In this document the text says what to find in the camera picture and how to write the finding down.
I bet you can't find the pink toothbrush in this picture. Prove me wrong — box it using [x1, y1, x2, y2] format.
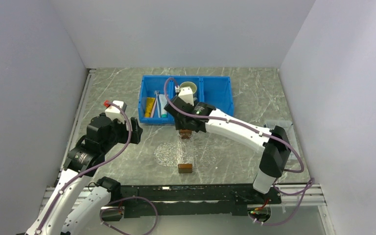
[150, 94, 156, 118]

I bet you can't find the white teal-capped toothpaste tube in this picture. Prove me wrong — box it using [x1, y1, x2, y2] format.
[159, 94, 167, 118]

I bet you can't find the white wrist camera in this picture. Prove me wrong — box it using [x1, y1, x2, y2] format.
[103, 100, 127, 124]
[175, 86, 197, 106]

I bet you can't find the cream ceramic mug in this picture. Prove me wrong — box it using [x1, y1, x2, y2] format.
[180, 81, 198, 101]

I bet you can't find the blue storage bin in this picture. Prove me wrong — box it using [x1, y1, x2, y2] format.
[138, 75, 174, 125]
[166, 76, 205, 107]
[199, 76, 235, 116]

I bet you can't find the aluminium side rail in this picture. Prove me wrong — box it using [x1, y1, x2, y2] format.
[60, 69, 96, 169]

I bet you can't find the clear plastic parts box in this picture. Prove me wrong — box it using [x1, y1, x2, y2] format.
[263, 119, 302, 157]

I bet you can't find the yellow toothpaste tube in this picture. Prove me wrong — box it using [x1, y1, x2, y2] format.
[144, 97, 154, 118]

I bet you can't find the blue left storage bin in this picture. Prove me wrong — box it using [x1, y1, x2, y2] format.
[138, 75, 174, 125]

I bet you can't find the blue middle storage bin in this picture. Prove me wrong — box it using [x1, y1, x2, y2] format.
[166, 76, 205, 107]

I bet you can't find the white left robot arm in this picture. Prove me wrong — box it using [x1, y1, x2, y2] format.
[25, 113, 143, 235]

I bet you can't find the blue right storage bin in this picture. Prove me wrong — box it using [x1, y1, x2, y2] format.
[199, 76, 235, 116]

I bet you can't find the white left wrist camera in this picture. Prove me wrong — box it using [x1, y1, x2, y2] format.
[103, 100, 127, 124]

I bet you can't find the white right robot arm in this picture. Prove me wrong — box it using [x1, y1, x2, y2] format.
[164, 96, 291, 203]

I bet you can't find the light blue toothbrush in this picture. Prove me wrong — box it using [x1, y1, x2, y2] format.
[154, 91, 161, 118]

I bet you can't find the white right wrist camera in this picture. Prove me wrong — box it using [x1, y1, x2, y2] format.
[175, 86, 197, 106]

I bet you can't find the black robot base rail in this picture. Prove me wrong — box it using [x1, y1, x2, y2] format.
[94, 176, 282, 218]

